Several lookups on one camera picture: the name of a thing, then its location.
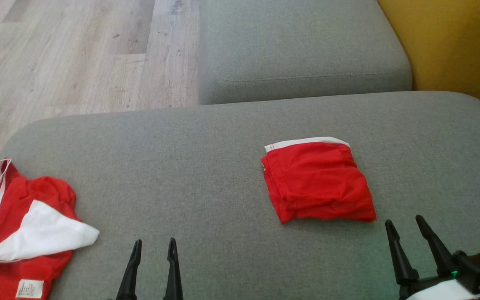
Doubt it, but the large grey sofa seat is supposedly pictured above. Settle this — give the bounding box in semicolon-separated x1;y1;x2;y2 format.
0;91;480;300

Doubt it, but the folded red garment white band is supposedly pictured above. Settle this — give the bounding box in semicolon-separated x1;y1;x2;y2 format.
260;137;377;224

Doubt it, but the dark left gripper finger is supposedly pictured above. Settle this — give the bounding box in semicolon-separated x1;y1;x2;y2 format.
163;237;184;300
116;239;143;300

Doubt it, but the yellow sofa back cushion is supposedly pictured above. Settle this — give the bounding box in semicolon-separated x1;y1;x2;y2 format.
377;0;480;122

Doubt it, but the red white striped garment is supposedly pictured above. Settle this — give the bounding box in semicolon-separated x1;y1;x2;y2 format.
0;158;100;300

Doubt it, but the dark white right gripper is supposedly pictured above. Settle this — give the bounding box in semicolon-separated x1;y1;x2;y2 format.
385;215;480;300

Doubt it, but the light grey sofa seat cushion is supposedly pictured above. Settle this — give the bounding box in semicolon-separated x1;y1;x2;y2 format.
198;0;413;105

